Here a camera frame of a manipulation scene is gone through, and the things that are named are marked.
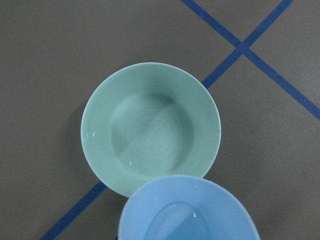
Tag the mint green bowl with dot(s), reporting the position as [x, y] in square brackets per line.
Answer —
[146, 121]

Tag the light blue plastic cup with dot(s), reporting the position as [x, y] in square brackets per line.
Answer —
[181, 207]

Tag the brown paper table mat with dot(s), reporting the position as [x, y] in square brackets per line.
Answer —
[261, 59]

